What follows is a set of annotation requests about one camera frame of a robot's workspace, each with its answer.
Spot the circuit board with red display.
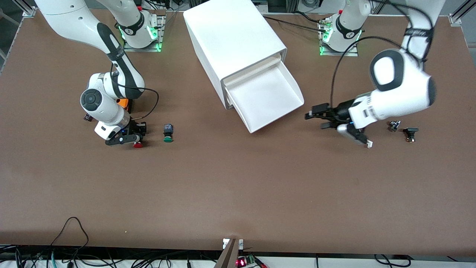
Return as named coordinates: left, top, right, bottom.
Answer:
left=236, top=255, right=268, bottom=268

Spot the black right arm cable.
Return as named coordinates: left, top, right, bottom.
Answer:
left=110, top=61, right=160, bottom=121

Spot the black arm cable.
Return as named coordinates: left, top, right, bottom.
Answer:
left=330, top=0, right=435, bottom=108
left=110, top=61, right=160, bottom=121

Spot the black flat-headed switch part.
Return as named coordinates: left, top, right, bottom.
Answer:
left=403, top=127, right=419, bottom=143

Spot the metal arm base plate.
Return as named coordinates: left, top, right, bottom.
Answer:
left=123, top=15, right=166, bottom=52
left=319, top=17, right=358, bottom=57

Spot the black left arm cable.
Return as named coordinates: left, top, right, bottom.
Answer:
left=330, top=0, right=435, bottom=108

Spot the looped thin black cable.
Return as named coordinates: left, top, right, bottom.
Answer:
left=50, top=217, right=90, bottom=257

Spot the black cable behind cabinet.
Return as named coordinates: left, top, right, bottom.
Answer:
left=260, top=11, right=331, bottom=32

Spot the aluminium frame profile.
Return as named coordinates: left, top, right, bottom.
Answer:
left=449, top=2, right=470, bottom=26
left=20, top=0, right=38, bottom=17

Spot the coiled black cable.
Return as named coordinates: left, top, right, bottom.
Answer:
left=374, top=254, right=411, bottom=268

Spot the camera mount post with bracket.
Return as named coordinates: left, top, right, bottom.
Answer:
left=214, top=238, right=244, bottom=268

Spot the tangled black cable bundle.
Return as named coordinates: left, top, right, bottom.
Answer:
left=0, top=244, right=220, bottom=268

